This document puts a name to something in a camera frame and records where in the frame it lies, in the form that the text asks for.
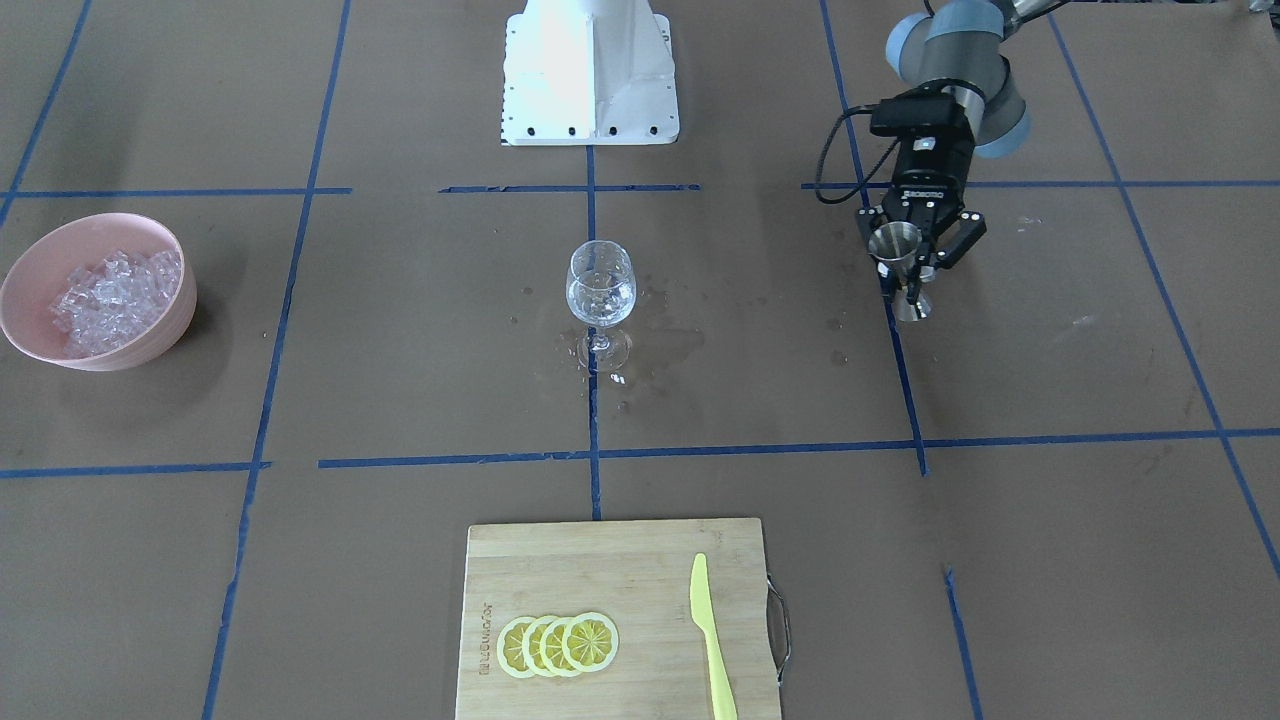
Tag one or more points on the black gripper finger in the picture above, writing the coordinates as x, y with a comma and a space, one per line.
869, 220
942, 252

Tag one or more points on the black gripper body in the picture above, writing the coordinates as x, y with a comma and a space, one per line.
932, 170

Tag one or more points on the steel double jigger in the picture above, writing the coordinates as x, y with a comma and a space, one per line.
897, 248

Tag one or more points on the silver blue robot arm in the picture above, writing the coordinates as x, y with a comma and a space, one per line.
961, 102

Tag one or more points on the clear wine glass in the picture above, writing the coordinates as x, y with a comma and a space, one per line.
600, 291

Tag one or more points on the pile of ice cubes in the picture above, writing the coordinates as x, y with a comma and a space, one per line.
105, 306

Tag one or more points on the bamboo cutting board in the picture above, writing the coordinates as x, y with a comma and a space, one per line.
636, 572

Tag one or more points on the yellow plastic knife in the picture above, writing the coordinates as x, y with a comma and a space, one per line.
722, 702

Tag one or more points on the lemon slice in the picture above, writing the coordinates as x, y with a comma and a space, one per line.
511, 657
590, 642
532, 646
551, 648

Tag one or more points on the pink bowl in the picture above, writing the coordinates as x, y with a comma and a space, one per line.
39, 275

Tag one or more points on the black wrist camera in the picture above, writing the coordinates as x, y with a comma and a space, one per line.
919, 115

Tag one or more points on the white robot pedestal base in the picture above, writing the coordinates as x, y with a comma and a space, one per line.
589, 73

